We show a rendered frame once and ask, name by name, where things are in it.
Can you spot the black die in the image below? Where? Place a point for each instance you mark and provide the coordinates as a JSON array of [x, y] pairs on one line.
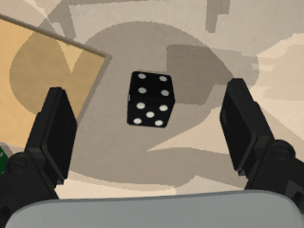
[[150, 99]]

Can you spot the green die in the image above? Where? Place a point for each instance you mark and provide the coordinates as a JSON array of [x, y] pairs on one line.
[[3, 159]]

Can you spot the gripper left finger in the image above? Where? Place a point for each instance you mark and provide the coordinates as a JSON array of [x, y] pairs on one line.
[[32, 175]]

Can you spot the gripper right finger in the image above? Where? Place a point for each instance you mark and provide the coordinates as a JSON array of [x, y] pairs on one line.
[[269, 164]]

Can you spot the tan flat mat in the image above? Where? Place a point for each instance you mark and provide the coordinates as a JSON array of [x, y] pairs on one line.
[[31, 62]]

